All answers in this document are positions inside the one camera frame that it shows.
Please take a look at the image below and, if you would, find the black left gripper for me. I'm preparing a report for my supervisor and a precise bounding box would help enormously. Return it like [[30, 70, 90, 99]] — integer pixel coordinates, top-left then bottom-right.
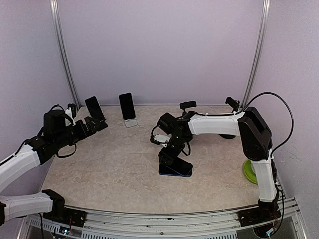
[[54, 116, 100, 149]]

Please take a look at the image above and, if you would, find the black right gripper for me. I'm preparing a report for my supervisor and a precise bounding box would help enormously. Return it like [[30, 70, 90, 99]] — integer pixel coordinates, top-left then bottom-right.
[[158, 134, 188, 165]]

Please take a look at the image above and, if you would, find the black folding phone stand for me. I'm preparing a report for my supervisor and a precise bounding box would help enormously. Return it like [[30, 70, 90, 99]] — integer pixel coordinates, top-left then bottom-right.
[[96, 121, 108, 132]]

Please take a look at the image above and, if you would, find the black phone silver case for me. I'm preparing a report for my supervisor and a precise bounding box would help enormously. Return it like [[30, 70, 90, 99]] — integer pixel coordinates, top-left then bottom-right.
[[85, 96, 105, 121]]

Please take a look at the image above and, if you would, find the white folding phone stand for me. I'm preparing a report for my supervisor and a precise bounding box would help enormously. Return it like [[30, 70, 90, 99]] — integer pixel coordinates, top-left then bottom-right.
[[124, 119, 138, 128]]

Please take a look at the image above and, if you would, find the clear phone case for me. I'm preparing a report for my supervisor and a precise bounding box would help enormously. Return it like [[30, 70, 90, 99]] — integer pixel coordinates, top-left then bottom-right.
[[119, 93, 136, 120]]

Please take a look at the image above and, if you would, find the black pole stand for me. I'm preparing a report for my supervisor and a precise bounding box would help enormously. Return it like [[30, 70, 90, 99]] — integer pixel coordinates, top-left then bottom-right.
[[179, 101, 197, 115], [220, 97, 240, 140]]

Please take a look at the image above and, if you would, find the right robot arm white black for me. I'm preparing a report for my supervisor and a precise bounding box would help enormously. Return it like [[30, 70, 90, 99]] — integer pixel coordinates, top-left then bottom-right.
[[150, 107, 279, 221]]

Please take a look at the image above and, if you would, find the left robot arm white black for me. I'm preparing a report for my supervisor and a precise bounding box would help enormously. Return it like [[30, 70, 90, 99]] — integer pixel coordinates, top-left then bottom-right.
[[0, 110, 108, 224]]

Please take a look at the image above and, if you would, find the blue phone underneath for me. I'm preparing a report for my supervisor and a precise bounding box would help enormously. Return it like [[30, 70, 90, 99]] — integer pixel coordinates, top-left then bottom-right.
[[158, 165, 192, 177]]

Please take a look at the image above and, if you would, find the green plate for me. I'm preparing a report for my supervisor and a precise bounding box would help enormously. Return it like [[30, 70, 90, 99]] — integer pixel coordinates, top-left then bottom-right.
[[243, 159, 258, 184]]

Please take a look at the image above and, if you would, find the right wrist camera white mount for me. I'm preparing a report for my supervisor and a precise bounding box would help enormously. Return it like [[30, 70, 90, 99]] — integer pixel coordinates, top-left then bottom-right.
[[150, 134, 171, 147]]

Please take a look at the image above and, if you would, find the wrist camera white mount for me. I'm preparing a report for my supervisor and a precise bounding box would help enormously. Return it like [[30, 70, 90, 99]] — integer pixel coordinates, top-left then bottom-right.
[[65, 103, 77, 126], [150, 134, 171, 147]]

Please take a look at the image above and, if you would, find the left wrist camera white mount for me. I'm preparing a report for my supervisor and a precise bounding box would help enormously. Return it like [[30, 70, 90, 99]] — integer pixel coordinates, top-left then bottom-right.
[[65, 103, 77, 126]]

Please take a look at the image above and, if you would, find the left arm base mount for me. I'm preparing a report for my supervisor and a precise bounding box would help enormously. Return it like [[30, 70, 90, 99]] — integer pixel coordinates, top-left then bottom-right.
[[43, 208, 87, 228]]

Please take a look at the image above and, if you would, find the front aluminium rail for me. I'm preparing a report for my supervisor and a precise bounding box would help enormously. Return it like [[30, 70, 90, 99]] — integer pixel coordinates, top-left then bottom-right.
[[17, 198, 307, 239]]

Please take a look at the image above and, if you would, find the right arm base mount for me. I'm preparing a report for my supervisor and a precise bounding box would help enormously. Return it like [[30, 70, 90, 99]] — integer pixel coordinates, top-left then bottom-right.
[[237, 208, 281, 227]]

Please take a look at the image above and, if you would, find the left aluminium frame post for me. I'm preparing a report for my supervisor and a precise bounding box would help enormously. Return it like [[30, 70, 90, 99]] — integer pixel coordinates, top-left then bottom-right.
[[49, 0, 81, 109]]

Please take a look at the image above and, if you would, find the aluminium frame post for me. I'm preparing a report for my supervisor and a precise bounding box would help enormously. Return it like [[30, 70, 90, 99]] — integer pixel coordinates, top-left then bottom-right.
[[49, 0, 81, 109], [241, 0, 271, 107]]

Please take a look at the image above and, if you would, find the right aluminium frame post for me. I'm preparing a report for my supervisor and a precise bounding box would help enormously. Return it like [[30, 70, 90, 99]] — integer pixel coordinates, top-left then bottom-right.
[[241, 0, 271, 107]]

